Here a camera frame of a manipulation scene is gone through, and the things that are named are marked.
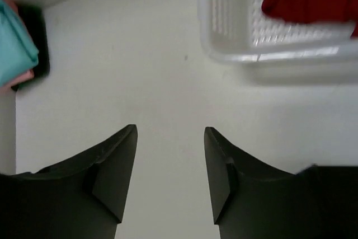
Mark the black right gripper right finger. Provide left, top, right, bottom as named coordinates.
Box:
left=204, top=127, right=357, bottom=238

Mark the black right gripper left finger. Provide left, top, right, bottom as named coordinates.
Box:
left=1, top=124, right=138, bottom=238

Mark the teal folded t shirt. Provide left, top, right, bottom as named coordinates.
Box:
left=0, top=0, right=40, bottom=88

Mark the white perforated plastic basket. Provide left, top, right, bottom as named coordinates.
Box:
left=197, top=0, right=357, bottom=85

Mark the pink folded t shirt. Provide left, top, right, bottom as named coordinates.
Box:
left=0, top=0, right=35, bottom=93

